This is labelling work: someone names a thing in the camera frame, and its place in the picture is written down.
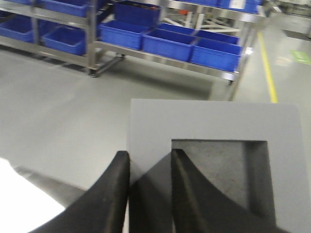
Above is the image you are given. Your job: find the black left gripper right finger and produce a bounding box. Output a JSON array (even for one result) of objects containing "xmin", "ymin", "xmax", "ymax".
[{"xmin": 171, "ymin": 149, "xmax": 284, "ymax": 233}]

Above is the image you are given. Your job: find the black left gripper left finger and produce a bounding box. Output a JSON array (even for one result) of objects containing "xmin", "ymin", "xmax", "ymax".
[{"xmin": 33, "ymin": 150, "xmax": 130, "ymax": 233}]

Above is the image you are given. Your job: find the gray square base block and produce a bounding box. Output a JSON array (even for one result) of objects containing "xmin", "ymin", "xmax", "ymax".
[{"xmin": 127, "ymin": 99, "xmax": 311, "ymax": 233}]

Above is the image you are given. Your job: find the steel shelving rack with bins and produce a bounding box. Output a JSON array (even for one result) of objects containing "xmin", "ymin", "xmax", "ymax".
[{"xmin": 0, "ymin": 0, "xmax": 266, "ymax": 83}]

